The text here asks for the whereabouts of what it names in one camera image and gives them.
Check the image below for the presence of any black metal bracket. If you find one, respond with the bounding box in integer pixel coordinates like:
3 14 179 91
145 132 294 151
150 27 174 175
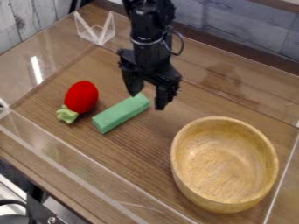
27 195 69 224

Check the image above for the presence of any clear acrylic tray wall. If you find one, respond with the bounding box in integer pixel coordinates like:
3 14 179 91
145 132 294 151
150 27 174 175
0 99 197 224

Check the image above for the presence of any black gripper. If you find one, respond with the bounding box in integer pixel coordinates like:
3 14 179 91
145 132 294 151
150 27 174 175
118 40 183 110

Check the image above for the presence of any black cable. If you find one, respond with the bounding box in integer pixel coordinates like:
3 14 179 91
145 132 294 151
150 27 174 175
0 199 36 224

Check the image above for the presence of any brown wooden bowl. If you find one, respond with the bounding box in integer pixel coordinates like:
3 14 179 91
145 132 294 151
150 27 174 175
171 116 279 214

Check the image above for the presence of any green rectangular block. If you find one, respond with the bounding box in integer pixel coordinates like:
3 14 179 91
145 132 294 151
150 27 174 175
93 94 151 134

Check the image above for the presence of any clear acrylic corner bracket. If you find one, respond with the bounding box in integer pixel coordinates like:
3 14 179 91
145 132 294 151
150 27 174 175
74 11 115 46

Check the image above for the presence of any red plush strawberry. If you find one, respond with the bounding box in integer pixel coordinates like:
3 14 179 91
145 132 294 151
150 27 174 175
57 80 99 124

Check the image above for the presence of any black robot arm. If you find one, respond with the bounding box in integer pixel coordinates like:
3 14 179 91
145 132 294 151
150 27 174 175
118 0 185 110

